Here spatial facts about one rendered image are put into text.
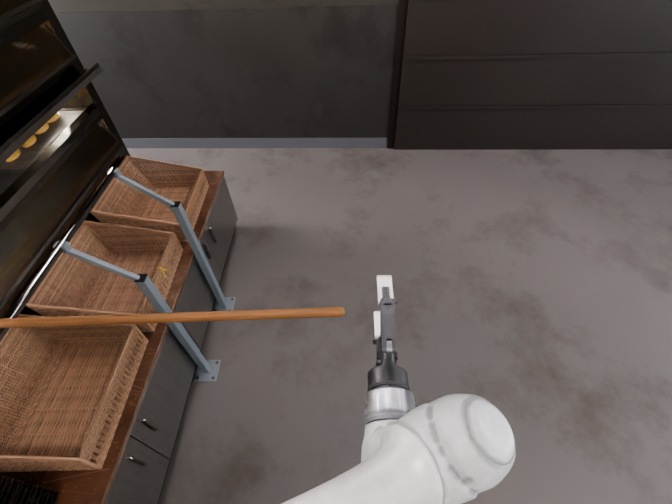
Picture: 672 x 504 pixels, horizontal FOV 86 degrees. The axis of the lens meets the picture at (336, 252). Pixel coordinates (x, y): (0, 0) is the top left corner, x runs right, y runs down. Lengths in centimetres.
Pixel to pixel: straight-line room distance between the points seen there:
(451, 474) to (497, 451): 6
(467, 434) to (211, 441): 198
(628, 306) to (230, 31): 374
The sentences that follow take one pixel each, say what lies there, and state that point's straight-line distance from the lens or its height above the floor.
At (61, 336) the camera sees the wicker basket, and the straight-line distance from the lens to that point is 217.
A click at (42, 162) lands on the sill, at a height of 118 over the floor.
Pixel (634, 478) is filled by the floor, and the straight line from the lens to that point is 260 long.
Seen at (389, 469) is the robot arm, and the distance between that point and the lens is 47.
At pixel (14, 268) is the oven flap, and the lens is 210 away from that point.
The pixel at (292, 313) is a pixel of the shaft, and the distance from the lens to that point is 113.
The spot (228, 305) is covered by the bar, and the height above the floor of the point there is 1.
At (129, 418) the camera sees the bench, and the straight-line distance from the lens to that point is 188.
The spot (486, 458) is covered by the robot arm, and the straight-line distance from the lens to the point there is 47.
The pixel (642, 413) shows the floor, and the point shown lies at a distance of 278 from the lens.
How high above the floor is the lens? 214
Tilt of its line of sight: 48 degrees down
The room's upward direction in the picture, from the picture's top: 3 degrees counter-clockwise
